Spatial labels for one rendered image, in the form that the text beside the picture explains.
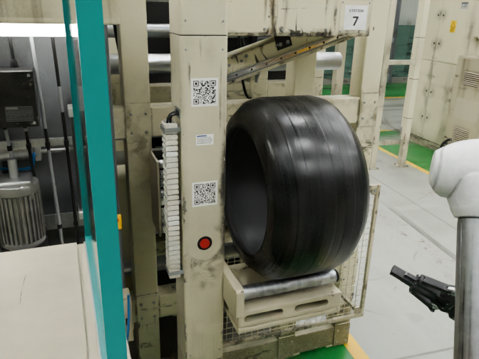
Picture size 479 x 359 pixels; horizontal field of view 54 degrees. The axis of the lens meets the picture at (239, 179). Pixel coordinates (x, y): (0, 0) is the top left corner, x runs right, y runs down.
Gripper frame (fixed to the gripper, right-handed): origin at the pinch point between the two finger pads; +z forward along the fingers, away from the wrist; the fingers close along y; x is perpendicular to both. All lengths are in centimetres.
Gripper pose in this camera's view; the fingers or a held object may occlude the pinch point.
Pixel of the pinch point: (402, 275)
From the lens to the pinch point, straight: 150.6
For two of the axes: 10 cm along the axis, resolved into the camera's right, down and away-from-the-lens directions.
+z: -8.4, -4.9, 2.1
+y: -1.9, 6.5, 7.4
